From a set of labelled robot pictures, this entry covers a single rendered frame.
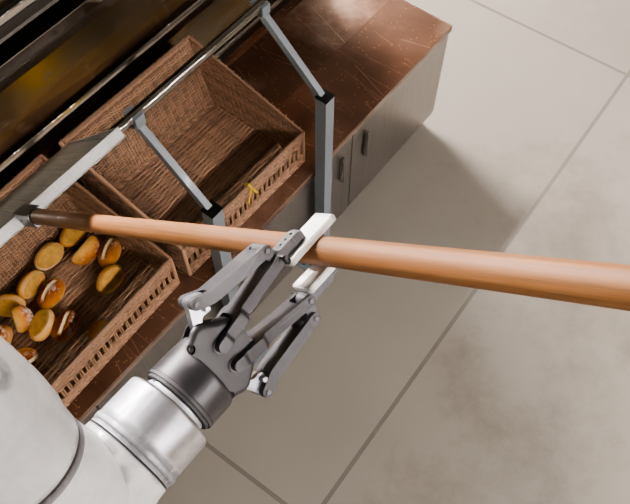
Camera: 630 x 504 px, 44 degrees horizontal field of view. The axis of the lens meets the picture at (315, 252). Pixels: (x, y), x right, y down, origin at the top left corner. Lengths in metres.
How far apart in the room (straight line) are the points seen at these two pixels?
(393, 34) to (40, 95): 1.30
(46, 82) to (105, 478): 1.74
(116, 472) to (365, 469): 2.10
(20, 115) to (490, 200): 1.85
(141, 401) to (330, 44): 2.33
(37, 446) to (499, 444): 2.33
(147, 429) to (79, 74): 1.75
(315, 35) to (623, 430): 1.76
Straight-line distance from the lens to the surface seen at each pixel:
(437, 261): 0.63
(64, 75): 2.31
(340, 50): 2.88
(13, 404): 0.58
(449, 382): 2.85
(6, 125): 2.26
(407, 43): 2.93
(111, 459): 0.66
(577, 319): 3.07
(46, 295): 2.36
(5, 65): 2.16
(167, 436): 0.68
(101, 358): 2.25
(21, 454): 0.59
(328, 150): 2.41
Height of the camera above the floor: 2.63
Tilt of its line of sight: 60 degrees down
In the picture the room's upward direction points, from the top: straight up
